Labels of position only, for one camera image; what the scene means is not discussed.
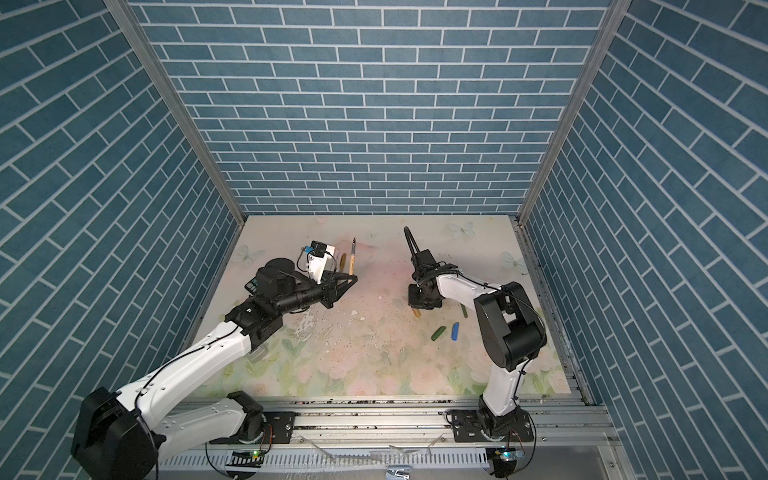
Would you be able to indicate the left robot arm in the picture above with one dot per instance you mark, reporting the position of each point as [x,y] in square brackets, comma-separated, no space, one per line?
[127,433]

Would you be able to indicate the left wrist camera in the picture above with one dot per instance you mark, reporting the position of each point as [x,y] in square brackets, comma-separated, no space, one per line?
[316,260]

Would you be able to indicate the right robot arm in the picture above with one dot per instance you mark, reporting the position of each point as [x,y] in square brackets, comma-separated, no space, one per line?
[512,335]

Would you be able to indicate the green pen cap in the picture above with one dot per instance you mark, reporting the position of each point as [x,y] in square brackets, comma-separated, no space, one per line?
[438,333]

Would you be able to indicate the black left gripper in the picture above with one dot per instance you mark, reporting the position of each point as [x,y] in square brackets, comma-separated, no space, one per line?
[329,289]

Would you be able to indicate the black calculator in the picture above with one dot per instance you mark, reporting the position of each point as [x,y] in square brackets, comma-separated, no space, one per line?
[252,287]

